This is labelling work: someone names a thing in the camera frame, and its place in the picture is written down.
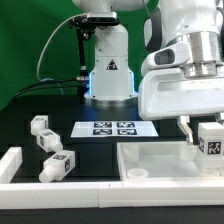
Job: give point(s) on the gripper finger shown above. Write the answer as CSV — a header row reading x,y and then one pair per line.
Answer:
x,y
220,117
183,124

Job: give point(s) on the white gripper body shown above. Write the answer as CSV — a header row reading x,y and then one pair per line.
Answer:
x,y
165,91

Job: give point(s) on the white square table top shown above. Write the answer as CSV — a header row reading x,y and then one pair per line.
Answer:
x,y
145,161

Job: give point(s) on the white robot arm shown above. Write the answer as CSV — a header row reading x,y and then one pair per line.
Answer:
x,y
120,50

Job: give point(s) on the white tag sheet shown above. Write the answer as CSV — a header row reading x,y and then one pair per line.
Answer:
x,y
114,129

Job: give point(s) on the white front fence bar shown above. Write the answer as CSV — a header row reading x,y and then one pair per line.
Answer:
x,y
111,194

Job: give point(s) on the white fence bar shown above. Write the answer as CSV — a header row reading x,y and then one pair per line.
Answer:
x,y
111,194
9,164

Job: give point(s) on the white left fence bar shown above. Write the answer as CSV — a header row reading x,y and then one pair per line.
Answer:
x,y
9,164

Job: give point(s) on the grey camera on mount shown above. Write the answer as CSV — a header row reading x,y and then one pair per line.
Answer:
x,y
102,18

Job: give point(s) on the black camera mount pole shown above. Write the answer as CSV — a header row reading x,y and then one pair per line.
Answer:
x,y
84,31

